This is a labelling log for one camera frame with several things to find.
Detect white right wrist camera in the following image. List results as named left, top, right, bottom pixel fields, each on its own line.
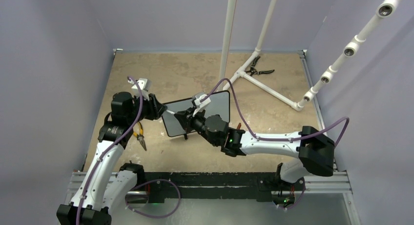
left=192, top=92, right=211, bottom=114

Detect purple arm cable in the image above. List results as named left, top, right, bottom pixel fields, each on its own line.
left=75, top=76, right=145, bottom=225
left=200, top=78, right=350, bottom=147

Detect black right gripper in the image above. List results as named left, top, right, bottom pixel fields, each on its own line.
left=175, top=106, right=219, bottom=147

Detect white pipe with camera sockets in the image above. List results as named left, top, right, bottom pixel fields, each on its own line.
left=297, top=0, right=402, bottom=107

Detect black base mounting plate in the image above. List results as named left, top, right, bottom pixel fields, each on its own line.
left=115, top=161, right=306, bottom=204

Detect white PVC pipe frame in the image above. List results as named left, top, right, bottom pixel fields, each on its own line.
left=218, top=0, right=305, bottom=112

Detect black-framed small whiteboard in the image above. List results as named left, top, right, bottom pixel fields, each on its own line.
left=161, top=90, right=231, bottom=141

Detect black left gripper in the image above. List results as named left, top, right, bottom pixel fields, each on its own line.
left=127, top=92, right=166, bottom=125

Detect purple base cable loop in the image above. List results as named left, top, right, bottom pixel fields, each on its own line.
left=124, top=179, right=181, bottom=219

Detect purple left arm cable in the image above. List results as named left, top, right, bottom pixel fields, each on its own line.
left=75, top=76, right=145, bottom=225

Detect black-handled pliers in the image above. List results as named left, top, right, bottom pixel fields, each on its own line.
left=244, top=56, right=275, bottom=77

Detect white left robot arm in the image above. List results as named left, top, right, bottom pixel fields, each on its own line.
left=56, top=92, right=167, bottom=225

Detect aluminium frame rail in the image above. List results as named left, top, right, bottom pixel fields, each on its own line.
left=58, top=170, right=361, bottom=225

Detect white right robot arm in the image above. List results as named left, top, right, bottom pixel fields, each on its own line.
left=173, top=108, right=335, bottom=189

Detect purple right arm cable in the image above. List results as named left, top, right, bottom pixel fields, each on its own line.
left=200, top=78, right=350, bottom=147

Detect yellow-handled pliers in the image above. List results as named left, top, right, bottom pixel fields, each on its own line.
left=133, top=122, right=147, bottom=151

